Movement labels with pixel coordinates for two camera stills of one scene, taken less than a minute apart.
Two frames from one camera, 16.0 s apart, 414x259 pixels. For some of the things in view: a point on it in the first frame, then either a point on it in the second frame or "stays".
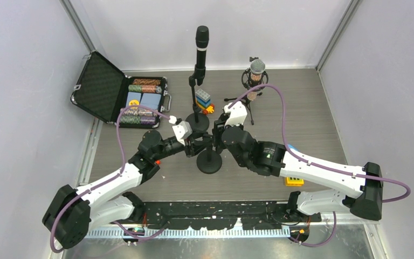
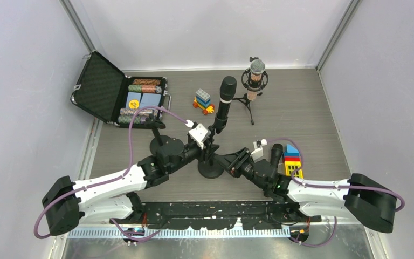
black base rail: x=205 y=215 stays
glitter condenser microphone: x=255 y=76 stays
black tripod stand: x=246 y=102 stays
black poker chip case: x=102 y=89 stays
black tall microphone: x=202 y=43 → x=227 y=89
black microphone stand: x=197 y=122 → x=211 y=168
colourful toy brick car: x=203 y=102 stays
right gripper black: x=218 y=128 → x=233 y=162
